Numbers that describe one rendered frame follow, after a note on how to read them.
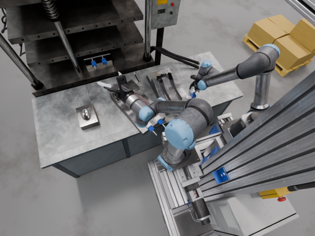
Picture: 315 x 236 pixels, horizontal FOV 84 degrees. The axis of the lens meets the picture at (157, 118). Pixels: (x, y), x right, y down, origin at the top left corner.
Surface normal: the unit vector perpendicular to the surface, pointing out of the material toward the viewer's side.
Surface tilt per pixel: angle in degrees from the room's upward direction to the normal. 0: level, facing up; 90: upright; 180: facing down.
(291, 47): 0
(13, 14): 0
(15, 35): 0
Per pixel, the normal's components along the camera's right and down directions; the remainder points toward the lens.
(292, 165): -0.94, 0.25
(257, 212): 0.07, -0.48
